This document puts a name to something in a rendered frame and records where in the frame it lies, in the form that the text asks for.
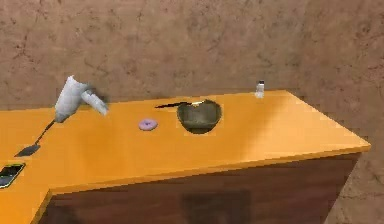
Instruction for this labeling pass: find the orange top wooden counter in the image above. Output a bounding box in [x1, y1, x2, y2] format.
[0, 89, 372, 224]

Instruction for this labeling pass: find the black mobile phone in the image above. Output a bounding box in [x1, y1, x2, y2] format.
[0, 162, 27, 189]

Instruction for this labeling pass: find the purple ring doughnut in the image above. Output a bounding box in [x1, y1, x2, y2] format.
[138, 118, 159, 132]

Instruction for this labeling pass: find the dark green bowl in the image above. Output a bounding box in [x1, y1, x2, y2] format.
[176, 99, 223, 135]

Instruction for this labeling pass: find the small white shaker bottle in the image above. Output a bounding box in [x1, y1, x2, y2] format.
[254, 80, 266, 99]

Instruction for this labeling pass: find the black spatula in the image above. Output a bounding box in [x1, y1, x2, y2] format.
[14, 119, 56, 158]

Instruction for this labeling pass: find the black handled knife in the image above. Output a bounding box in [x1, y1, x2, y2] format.
[154, 100, 205, 110]

